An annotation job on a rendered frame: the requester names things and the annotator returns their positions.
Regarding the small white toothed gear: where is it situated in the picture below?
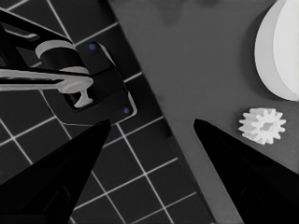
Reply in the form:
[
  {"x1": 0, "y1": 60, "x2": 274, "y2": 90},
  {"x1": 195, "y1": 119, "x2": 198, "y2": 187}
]
[{"x1": 237, "y1": 106, "x2": 287, "y2": 146}]

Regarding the dark robot body with pale bars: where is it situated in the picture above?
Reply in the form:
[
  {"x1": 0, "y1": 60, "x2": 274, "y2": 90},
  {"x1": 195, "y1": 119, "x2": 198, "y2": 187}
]
[{"x1": 0, "y1": 8, "x2": 138, "y2": 126}]

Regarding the large thick white disc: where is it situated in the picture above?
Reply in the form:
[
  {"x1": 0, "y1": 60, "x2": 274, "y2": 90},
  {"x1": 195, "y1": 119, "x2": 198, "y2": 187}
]
[{"x1": 253, "y1": 0, "x2": 299, "y2": 102}]

